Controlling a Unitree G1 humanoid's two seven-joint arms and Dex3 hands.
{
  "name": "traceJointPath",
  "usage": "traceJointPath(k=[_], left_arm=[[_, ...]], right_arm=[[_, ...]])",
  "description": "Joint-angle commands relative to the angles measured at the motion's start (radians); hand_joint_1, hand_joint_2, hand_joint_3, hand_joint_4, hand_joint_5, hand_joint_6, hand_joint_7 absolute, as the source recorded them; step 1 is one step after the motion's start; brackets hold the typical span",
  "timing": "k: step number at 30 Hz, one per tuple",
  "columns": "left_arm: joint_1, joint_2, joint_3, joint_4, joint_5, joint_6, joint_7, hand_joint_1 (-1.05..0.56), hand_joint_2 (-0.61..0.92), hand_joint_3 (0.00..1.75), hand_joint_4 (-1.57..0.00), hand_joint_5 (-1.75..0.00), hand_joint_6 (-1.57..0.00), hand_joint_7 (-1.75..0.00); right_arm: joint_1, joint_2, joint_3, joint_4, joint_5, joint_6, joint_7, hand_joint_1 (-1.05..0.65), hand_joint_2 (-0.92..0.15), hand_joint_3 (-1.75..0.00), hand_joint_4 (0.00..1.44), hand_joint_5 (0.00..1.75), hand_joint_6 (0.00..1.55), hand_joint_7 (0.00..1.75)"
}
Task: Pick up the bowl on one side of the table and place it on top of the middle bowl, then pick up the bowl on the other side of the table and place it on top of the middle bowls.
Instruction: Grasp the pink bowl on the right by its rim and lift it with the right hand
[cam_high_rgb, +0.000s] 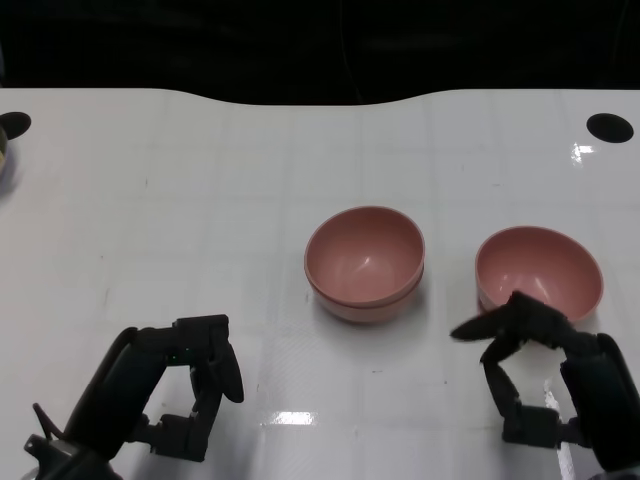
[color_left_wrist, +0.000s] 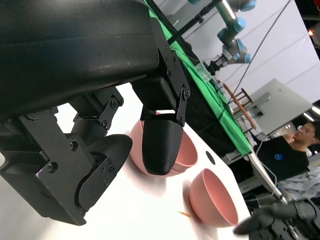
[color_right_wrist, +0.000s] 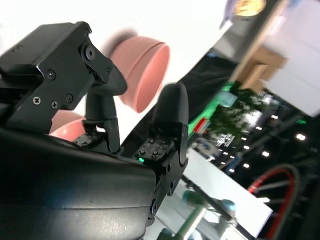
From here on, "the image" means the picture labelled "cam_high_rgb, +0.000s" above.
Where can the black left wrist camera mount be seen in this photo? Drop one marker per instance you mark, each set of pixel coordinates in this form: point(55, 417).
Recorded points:
point(65, 457)

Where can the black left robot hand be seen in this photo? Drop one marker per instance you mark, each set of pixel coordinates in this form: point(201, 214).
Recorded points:
point(130, 380)

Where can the pink plastic bowl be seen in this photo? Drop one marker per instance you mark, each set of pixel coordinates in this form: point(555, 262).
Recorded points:
point(540, 260)
point(360, 312)
point(360, 250)

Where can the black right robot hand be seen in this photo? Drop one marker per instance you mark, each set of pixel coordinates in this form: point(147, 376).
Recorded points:
point(600, 390)

